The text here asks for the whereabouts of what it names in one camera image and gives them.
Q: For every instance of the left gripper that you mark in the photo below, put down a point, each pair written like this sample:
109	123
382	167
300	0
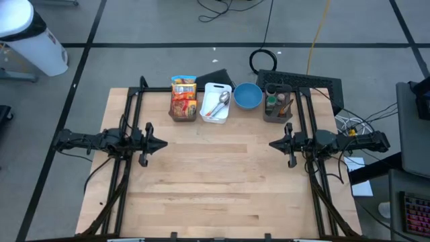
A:
144	141

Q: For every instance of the orange taco mix pouch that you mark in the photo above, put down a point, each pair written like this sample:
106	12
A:
285	109

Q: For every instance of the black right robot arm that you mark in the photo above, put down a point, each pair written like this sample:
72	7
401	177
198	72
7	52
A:
356	142

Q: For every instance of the black desk beam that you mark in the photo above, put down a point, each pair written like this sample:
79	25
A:
373	169

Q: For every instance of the black triangular panel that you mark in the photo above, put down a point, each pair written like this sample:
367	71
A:
215	76

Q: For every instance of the grey desk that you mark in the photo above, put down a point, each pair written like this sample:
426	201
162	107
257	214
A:
414	144

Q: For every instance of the backlit keyboard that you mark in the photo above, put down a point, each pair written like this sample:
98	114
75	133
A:
416	215

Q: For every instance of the white round device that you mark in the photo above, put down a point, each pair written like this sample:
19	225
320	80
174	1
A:
384	210

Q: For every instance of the white trash can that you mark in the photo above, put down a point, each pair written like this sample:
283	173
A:
35	50

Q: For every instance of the blue bowl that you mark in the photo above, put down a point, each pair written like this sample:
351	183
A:
248	95

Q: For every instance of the black caster wheel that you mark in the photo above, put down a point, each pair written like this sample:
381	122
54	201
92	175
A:
5	113

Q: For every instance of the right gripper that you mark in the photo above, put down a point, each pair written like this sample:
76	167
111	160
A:
297	142

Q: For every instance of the white paper sheet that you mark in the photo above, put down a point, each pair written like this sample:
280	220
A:
363	189

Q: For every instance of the white plastic bin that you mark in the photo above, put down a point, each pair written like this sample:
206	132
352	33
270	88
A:
210	101

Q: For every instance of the green-lidded glass jar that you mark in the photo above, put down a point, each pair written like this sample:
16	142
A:
270	101

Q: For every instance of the black perforated panel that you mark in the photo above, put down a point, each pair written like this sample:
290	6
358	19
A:
302	80

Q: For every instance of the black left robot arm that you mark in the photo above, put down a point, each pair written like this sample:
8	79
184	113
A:
100	141

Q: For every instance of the red ramen packet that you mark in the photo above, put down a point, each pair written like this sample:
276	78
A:
184	108

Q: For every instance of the metal floor stand base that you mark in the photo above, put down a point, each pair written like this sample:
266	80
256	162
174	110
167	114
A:
20	76

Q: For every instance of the grey plastic bin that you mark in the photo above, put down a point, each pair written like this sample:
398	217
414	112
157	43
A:
268	117
183	119

